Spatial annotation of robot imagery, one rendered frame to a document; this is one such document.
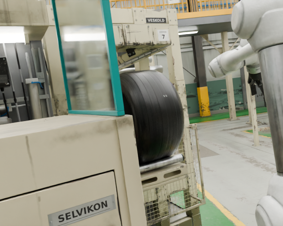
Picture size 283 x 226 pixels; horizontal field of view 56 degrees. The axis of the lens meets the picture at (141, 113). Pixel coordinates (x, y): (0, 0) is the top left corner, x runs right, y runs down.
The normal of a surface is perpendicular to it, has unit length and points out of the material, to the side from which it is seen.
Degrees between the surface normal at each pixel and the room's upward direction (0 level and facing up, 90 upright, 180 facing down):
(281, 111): 83
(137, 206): 90
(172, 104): 77
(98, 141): 90
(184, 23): 90
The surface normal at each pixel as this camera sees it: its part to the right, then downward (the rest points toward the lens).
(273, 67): -0.70, 0.04
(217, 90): 0.15, 0.06
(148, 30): 0.46, 0.01
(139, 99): -0.33, -0.21
